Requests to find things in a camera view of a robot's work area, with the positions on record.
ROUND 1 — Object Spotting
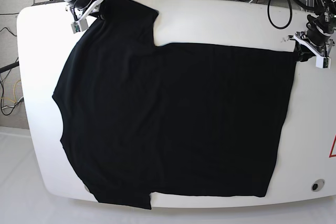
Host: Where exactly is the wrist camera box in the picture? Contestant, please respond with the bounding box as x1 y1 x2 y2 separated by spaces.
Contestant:
71 19 89 34
316 56 331 69

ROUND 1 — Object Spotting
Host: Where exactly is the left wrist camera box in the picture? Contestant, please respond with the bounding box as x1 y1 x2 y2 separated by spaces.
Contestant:
316 56 331 69

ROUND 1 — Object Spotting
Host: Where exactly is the round table grommet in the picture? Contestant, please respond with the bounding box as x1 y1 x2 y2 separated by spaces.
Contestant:
311 179 325 192

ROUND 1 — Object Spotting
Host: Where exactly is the red triangle sticker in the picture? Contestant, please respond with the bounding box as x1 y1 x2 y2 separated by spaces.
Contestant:
329 137 336 158

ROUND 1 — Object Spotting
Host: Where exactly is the black T-shirt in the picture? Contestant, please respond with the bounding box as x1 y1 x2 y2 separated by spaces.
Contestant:
52 0 296 209

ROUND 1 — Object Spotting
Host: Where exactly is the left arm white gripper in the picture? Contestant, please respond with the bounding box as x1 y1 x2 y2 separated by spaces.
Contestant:
287 31 333 62

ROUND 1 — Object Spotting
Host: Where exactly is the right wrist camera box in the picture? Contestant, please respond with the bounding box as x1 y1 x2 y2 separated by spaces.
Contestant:
71 19 89 34

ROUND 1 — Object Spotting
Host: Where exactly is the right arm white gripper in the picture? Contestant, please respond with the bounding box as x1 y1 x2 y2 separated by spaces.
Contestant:
76 0 107 22

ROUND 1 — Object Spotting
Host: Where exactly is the yellow cable left floor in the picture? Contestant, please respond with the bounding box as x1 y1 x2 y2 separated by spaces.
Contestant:
0 79 24 116

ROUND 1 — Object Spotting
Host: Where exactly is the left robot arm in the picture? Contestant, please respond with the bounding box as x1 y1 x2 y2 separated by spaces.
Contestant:
271 0 335 69

